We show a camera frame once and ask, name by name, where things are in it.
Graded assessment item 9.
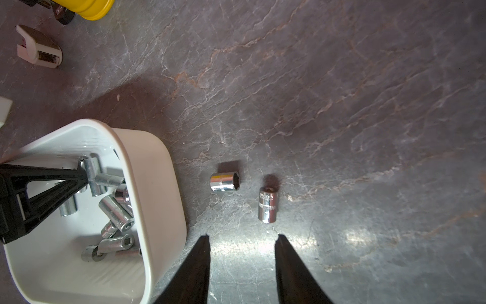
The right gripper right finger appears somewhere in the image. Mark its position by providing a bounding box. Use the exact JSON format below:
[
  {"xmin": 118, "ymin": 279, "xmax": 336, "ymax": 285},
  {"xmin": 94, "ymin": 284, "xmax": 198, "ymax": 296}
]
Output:
[{"xmin": 275, "ymin": 234, "xmax": 333, "ymax": 303}]

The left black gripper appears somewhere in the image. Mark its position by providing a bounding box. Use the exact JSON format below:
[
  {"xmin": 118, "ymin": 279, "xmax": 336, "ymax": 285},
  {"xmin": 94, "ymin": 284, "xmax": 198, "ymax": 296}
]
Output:
[{"xmin": 1, "ymin": 164, "xmax": 88, "ymax": 244}]

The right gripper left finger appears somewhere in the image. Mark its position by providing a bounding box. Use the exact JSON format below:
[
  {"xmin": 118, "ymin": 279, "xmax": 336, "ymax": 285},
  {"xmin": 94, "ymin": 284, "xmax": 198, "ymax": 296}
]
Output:
[{"xmin": 154, "ymin": 235, "xmax": 211, "ymax": 303}]

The white plastic storage box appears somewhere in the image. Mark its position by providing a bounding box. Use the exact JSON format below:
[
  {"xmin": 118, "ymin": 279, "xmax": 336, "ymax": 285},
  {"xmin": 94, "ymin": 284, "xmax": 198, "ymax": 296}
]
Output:
[{"xmin": 2, "ymin": 119, "xmax": 187, "ymax": 303}]

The short chrome socket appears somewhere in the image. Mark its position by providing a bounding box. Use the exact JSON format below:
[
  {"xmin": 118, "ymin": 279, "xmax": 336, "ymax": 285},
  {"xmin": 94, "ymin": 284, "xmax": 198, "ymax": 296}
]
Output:
[{"xmin": 210, "ymin": 172, "xmax": 240, "ymax": 192}]

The long chrome socket in box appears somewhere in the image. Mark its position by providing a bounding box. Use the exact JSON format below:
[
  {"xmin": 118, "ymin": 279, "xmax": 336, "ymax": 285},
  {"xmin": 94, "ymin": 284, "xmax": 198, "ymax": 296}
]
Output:
[{"xmin": 94, "ymin": 173, "xmax": 125, "ymax": 188}]

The yellow pen holder cup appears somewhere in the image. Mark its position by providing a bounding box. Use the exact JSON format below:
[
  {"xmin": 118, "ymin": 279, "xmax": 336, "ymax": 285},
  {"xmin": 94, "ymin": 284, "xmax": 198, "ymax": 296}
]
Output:
[{"xmin": 53, "ymin": 0, "xmax": 115, "ymax": 21}]

